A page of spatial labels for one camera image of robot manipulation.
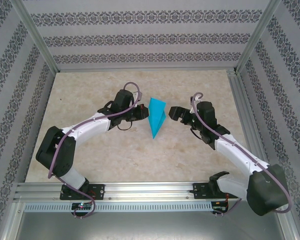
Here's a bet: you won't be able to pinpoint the blue paper sheet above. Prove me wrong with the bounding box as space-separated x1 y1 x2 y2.
148 97 168 140

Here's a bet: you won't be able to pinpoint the grey sheet metal tray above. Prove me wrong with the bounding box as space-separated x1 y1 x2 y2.
13 199 297 240

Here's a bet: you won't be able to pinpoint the aluminium side rails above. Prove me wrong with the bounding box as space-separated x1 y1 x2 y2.
226 69 275 181

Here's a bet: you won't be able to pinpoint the small dark circuit board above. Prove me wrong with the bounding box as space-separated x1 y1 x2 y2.
212 201 228 210

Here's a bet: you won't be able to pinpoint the circuit board with green light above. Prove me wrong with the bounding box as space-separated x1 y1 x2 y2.
71 202 92 210

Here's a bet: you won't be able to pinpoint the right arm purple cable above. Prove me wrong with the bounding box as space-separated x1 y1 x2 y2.
190 92 291 217

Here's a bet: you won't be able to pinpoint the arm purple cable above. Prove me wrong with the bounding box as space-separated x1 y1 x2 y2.
190 92 291 217
47 81 143 219

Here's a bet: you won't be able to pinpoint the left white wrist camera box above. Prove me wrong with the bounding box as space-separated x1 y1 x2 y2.
131 91 142 109

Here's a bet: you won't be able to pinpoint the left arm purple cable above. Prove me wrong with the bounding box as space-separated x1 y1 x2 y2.
47 81 143 219

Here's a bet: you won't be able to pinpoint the thin black cable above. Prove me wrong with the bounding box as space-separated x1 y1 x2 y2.
189 126 204 141
116 121 134 132

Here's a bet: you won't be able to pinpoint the thin aluminium wall strip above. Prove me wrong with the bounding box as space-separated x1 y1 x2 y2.
55 66 237 74

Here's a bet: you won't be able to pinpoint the long aluminium mounting rail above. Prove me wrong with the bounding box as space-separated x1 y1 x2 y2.
13 181 283 201

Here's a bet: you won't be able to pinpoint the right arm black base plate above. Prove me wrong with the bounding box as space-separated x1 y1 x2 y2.
192 182 241 200

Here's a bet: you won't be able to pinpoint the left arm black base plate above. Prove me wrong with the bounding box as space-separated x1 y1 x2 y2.
59 184 105 201

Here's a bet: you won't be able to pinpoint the slotted grey cable duct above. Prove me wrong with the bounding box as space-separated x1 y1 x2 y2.
23 202 213 213

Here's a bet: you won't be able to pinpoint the aluminium frame post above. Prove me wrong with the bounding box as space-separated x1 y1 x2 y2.
9 0 60 74
233 0 283 75

